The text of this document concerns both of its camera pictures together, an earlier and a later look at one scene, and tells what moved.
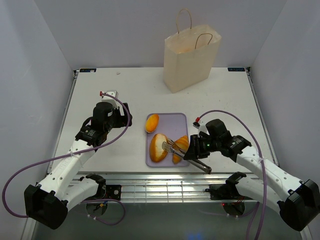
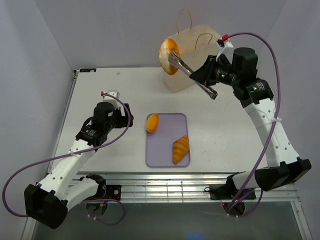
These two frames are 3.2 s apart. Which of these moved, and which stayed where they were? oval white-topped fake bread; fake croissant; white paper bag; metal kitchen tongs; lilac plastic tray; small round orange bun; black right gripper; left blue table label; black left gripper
Moved: metal kitchen tongs; black right gripper; oval white-topped fake bread
Stayed: fake croissant; left blue table label; white paper bag; black left gripper; small round orange bun; lilac plastic tray
